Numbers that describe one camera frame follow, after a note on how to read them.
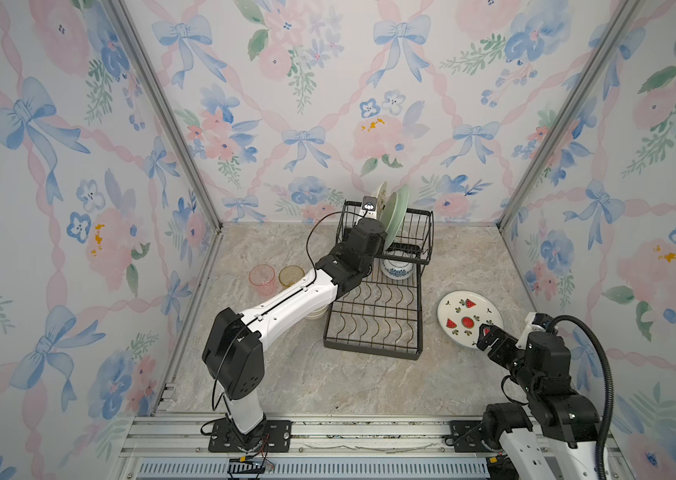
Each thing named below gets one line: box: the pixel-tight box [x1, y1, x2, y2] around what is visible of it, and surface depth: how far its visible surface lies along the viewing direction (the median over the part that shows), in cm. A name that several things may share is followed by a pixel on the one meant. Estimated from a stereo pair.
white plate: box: [437, 290, 504, 349], surface depth 97 cm
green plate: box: [380, 184, 410, 251], surface depth 78 cm
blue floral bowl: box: [380, 258, 415, 280], surface depth 102 cm
